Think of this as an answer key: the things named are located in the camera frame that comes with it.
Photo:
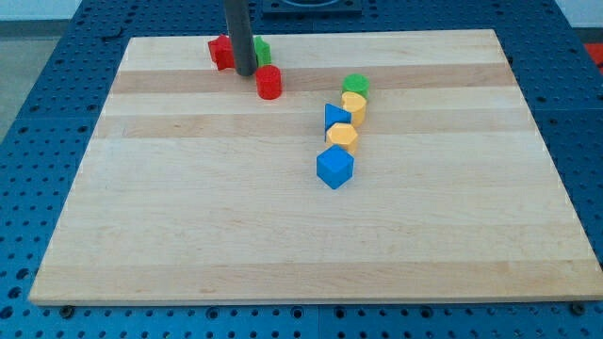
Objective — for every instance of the yellow heart block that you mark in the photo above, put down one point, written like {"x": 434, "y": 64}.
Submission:
{"x": 356, "y": 104}

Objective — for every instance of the blue cube block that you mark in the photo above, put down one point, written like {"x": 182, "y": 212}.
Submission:
{"x": 335, "y": 166}

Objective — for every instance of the light wooden board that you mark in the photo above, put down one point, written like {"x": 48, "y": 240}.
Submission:
{"x": 195, "y": 191}

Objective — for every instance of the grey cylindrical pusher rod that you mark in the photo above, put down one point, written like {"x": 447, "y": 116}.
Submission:
{"x": 239, "y": 27}

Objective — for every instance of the blue triangle block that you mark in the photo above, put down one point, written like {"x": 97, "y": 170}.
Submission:
{"x": 334, "y": 114}

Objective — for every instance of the red cylinder block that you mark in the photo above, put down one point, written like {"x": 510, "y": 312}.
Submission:
{"x": 269, "y": 82}

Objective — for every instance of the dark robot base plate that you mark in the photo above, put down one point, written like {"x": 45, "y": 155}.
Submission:
{"x": 310, "y": 7}

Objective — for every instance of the green star block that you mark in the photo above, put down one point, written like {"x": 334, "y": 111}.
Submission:
{"x": 262, "y": 51}

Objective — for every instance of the green cylinder block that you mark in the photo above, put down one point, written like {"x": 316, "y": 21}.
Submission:
{"x": 357, "y": 83}

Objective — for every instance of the yellow hexagon block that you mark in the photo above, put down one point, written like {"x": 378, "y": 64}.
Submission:
{"x": 343, "y": 135}

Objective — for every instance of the red star block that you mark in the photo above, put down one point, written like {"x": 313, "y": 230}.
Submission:
{"x": 221, "y": 52}

